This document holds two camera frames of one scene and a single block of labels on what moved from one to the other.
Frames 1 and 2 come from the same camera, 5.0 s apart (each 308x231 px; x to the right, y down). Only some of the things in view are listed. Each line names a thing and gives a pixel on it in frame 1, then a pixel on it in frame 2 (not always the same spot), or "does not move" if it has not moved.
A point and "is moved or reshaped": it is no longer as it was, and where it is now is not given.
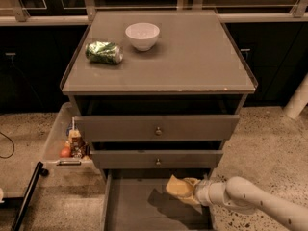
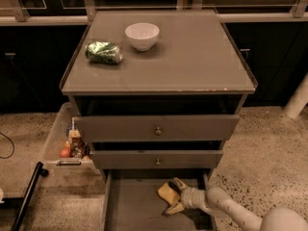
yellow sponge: (180, 188) is moved or reshaped
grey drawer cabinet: (156, 94) does not move
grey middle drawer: (158, 160) does not move
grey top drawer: (156, 128) does not move
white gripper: (201, 191) -> (186, 196)
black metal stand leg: (29, 195) does not move
